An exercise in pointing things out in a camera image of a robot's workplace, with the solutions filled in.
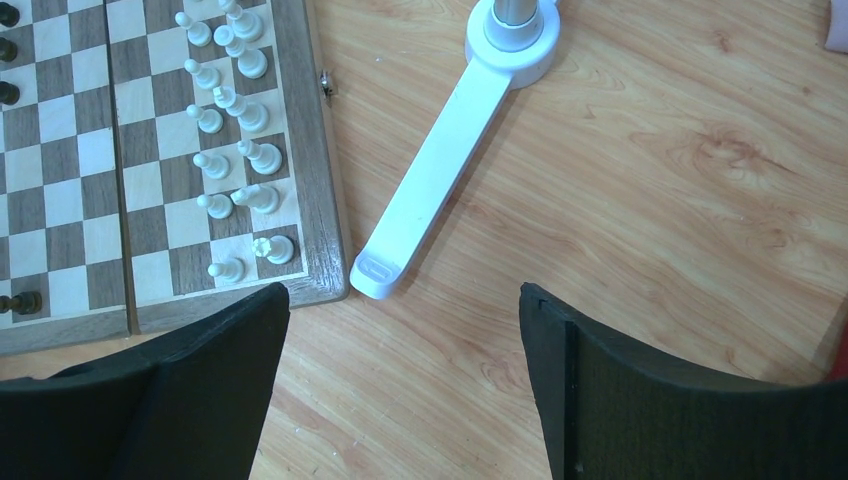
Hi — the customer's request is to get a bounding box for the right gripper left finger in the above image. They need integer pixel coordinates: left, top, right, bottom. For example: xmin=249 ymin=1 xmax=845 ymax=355
xmin=1 ymin=283 xmax=290 ymax=479

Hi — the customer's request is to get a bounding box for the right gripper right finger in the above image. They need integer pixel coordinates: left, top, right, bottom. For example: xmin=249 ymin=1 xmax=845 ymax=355
xmin=519 ymin=283 xmax=847 ymax=479

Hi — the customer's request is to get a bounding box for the wooden folding chess board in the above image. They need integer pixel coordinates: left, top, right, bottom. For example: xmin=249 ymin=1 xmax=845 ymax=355
xmin=1 ymin=1 xmax=349 ymax=355

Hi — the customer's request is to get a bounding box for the dark chess pawn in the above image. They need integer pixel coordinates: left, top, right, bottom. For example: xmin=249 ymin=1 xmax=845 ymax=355
xmin=0 ymin=37 xmax=18 ymax=63
xmin=0 ymin=1 xmax=20 ymax=28
xmin=0 ymin=81 xmax=20 ymax=105

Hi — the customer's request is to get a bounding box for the white chess pawn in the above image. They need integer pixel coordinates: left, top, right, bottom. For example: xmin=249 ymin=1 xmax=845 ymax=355
xmin=184 ymin=59 xmax=222 ymax=91
xmin=192 ymin=153 xmax=232 ymax=180
xmin=196 ymin=194 xmax=233 ymax=219
xmin=186 ymin=104 xmax=223 ymax=134
xmin=174 ymin=11 xmax=212 ymax=47
xmin=207 ymin=257 xmax=245 ymax=283

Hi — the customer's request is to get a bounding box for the white chess rook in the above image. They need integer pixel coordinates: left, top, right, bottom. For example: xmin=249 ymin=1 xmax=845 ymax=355
xmin=252 ymin=235 xmax=295 ymax=265

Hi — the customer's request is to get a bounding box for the white chess knight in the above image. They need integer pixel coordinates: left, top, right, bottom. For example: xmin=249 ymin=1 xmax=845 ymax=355
xmin=230 ymin=184 xmax=281 ymax=214

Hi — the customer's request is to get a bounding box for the white chess queen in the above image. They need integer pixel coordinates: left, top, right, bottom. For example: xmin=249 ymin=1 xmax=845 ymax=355
xmin=213 ymin=25 xmax=268 ymax=79

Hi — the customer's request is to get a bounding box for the metal board clasp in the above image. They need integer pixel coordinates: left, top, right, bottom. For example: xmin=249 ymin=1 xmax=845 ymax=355
xmin=319 ymin=70 xmax=336 ymax=107

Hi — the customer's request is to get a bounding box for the red shirt on hanger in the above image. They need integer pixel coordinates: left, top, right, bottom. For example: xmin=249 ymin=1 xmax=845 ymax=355
xmin=824 ymin=326 xmax=848 ymax=382

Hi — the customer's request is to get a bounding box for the white stand base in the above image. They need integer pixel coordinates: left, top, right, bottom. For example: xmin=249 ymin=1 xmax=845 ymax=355
xmin=350 ymin=1 xmax=561 ymax=300

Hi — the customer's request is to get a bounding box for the grey metal stand pole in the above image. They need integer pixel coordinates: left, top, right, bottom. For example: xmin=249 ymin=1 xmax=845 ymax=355
xmin=493 ymin=0 xmax=538 ymax=26

